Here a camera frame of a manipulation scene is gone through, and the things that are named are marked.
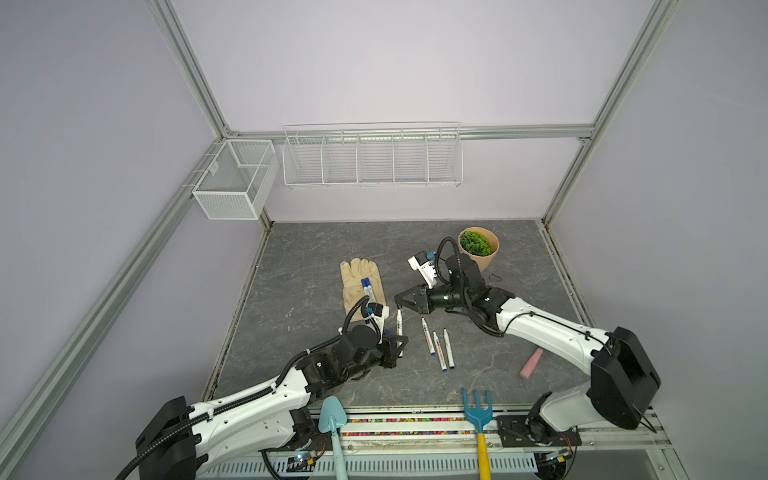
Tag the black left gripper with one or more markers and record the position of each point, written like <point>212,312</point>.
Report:
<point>389,345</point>

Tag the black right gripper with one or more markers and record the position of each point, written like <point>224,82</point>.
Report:
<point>421,305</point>

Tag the white whiteboard marker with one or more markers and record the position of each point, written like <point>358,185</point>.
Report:
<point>367,288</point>
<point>448,350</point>
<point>399,328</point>
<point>376,298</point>
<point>439,351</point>

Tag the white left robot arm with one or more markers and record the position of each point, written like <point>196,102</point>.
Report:
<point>184,440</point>

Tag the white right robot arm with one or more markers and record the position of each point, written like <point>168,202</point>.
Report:
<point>622,379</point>

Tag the cream work glove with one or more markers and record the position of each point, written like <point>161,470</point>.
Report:
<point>352,273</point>

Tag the teal garden trowel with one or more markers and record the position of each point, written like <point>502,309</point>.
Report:
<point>332,418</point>

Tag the terracotta pot with green plant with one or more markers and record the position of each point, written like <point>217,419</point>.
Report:
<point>480,244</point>

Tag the purple pink small shovel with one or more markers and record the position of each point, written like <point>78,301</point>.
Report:
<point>531,364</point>

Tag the small white mesh basket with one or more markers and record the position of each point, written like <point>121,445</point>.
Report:
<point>238,179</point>

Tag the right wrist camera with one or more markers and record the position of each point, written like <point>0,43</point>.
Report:
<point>423,263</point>

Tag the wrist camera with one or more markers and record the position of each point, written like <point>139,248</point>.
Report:
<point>423,263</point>
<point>375,316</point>

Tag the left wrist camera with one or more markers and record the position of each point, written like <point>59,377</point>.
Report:
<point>375,316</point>

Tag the aluminium front rail base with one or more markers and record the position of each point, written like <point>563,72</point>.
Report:
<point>443,445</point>

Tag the teal fork yellow handle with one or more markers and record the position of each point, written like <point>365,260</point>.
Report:
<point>479,416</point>

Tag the long white wire basket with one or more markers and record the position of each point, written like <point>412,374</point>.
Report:
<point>373,155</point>

